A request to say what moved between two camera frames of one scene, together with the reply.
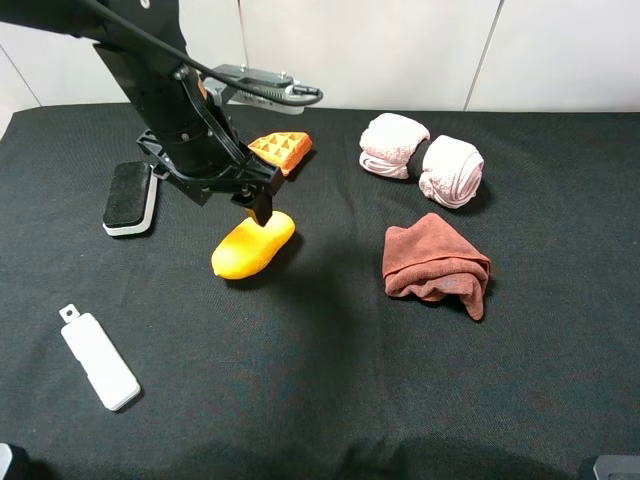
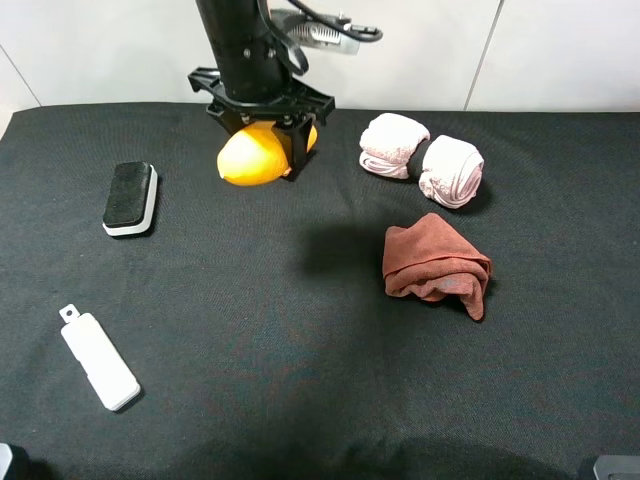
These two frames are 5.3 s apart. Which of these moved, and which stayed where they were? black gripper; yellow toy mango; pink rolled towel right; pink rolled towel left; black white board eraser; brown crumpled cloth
Moved: black gripper; yellow toy mango
Stayed: black white board eraser; brown crumpled cloth; pink rolled towel left; pink rolled towel right
